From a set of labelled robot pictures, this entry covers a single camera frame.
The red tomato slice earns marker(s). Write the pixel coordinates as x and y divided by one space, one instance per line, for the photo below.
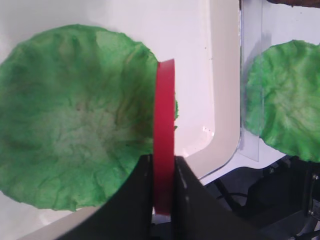
163 137

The green lettuce leaf on bun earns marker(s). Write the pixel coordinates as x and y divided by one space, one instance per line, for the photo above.
76 113

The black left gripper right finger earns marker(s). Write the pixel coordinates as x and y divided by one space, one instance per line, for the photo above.
196 215

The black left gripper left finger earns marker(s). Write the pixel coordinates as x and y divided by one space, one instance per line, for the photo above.
127 214

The white metal tray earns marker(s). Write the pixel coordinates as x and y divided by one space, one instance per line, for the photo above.
184 30

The brown meat patty front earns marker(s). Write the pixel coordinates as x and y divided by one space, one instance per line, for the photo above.
298 3

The clear acrylic right rack wall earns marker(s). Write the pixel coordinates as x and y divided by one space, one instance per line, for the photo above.
252 39

